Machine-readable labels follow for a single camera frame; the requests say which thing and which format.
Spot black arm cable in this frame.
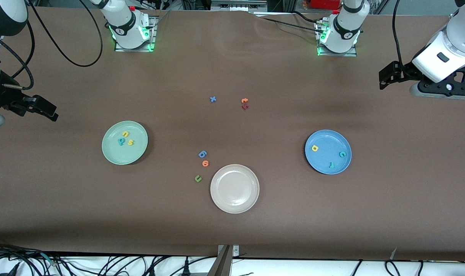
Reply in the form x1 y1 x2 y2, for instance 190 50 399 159
392 0 406 66
0 0 103 90

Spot green plate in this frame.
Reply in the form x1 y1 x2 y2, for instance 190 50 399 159
102 121 148 166

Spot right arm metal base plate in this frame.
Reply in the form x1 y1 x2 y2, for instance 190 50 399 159
115 16 157 52

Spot red box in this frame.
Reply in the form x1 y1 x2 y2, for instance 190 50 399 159
310 0 341 10

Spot black looped cable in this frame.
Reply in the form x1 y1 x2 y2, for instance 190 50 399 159
384 260 404 276

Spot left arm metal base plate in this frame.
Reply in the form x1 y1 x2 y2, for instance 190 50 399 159
316 21 358 57

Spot blue plate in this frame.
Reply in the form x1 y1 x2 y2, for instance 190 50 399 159
305 130 352 175

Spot long black base cable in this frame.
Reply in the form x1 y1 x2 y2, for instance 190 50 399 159
252 11 325 35

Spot brown table cover sheet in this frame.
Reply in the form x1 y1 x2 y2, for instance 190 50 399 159
0 7 465 262

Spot aluminium strut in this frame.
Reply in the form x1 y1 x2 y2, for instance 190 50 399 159
207 245 233 276

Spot short black base cable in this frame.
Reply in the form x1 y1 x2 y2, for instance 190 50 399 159
292 10 320 24

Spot beige plate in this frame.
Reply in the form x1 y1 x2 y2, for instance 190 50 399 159
210 164 260 214

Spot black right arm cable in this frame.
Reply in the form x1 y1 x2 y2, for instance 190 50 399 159
0 0 103 90

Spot grey metal box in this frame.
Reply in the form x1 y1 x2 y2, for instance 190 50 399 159
211 0 268 12

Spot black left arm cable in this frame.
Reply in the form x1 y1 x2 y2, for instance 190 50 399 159
392 0 406 66

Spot metal mounting plate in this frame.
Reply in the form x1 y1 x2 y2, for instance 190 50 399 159
217 245 240 258

